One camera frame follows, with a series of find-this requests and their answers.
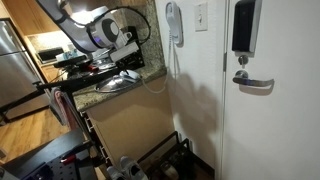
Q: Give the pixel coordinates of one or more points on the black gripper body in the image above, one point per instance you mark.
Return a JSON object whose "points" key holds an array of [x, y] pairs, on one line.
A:
{"points": [[131, 61]]}

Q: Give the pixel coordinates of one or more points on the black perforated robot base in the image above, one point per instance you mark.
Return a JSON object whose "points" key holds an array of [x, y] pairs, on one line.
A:
{"points": [[44, 162]]}

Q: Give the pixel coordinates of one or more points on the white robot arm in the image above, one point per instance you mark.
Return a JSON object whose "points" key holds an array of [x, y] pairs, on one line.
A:
{"points": [[103, 32]]}

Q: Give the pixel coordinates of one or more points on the black coffee machine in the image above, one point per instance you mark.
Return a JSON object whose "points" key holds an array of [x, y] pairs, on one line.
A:
{"points": [[136, 36]]}

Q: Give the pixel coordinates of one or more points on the round silver pan lid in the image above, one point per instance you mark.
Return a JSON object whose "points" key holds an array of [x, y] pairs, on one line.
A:
{"points": [[115, 84]]}

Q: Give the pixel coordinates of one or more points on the granite counter top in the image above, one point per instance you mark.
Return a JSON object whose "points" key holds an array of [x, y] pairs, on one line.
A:
{"points": [[141, 16]]}

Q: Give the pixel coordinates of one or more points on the pink hanging towel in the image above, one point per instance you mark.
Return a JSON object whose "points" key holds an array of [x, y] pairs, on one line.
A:
{"points": [[62, 108]]}

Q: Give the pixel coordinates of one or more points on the black microwave oven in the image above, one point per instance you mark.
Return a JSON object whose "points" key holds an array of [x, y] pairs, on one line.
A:
{"points": [[49, 55]]}

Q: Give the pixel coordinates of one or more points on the black metal shoe rack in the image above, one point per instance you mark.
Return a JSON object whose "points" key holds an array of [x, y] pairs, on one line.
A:
{"points": [[170, 159]]}

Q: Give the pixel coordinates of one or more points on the orange black clamp left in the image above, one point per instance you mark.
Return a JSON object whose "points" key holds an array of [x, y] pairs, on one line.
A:
{"points": [[70, 155]]}

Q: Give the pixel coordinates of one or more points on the grey sneaker upper right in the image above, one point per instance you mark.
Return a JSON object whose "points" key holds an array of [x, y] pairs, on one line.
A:
{"points": [[132, 169]]}

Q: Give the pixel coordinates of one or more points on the grey sneaker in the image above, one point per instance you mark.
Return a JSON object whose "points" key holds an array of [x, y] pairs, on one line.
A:
{"points": [[115, 174], [132, 169]]}

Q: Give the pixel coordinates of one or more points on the grey sneaker lower right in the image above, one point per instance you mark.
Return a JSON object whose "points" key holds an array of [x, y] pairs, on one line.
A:
{"points": [[115, 174]]}

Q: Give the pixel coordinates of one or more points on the wooden upper cabinet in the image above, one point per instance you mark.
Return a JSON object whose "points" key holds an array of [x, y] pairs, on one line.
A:
{"points": [[29, 17]]}

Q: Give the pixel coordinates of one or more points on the stainless steel refrigerator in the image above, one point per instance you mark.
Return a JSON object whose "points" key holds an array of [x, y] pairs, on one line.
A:
{"points": [[18, 75]]}

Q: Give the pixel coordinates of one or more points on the black electronic door lock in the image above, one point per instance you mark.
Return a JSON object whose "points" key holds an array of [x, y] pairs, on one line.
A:
{"points": [[246, 24]]}

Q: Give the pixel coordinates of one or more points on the white entry door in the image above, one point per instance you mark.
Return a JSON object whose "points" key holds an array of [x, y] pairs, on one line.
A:
{"points": [[273, 132]]}

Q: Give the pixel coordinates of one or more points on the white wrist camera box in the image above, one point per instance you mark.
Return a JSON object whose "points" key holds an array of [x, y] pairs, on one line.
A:
{"points": [[124, 52]]}

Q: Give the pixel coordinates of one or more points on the white wall telephone handset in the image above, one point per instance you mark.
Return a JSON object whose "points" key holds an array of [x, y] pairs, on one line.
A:
{"points": [[173, 18]]}

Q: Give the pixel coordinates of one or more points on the white light switch plate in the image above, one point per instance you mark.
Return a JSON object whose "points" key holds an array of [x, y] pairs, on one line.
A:
{"points": [[201, 18]]}

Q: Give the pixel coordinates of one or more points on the silver door lever handle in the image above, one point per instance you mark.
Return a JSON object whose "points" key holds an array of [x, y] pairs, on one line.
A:
{"points": [[242, 78]]}

